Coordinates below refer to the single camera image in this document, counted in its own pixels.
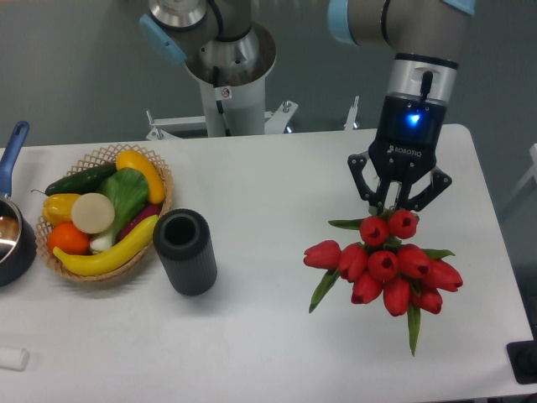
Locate yellow squash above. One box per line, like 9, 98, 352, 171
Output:
116, 149, 165, 204

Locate dark grey ribbed vase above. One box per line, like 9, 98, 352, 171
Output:
153, 209, 217, 296

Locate green bok choy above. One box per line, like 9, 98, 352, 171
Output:
90, 168, 149, 254

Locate green cucumber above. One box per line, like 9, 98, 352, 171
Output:
32, 163, 117, 196

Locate purple eggplant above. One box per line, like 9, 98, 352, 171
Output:
117, 204, 161, 242

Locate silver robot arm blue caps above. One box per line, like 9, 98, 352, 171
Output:
327, 1, 476, 215

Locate orange fruit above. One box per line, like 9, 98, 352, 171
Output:
47, 222, 90, 255

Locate woven wicker basket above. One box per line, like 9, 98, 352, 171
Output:
35, 144, 173, 281

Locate blue handled saucepan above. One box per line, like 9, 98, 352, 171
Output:
1, 121, 37, 287

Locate beige round disc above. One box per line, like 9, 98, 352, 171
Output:
70, 193, 115, 234

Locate black device at edge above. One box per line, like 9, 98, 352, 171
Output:
506, 340, 536, 385

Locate white cylinder object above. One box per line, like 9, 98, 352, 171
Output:
0, 346, 30, 372

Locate yellow banana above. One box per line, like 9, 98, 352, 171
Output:
53, 215, 159, 277

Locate white furniture frame right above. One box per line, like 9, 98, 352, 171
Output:
498, 144, 536, 224

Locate yellow bell pepper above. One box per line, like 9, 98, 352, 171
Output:
42, 193, 81, 226

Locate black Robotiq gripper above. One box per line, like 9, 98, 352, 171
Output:
347, 53, 458, 215

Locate red tulip bouquet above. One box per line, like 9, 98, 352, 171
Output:
303, 209, 463, 354

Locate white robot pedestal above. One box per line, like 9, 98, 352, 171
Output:
138, 0, 278, 138

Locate white metal base frame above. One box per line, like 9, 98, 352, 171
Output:
145, 95, 360, 141

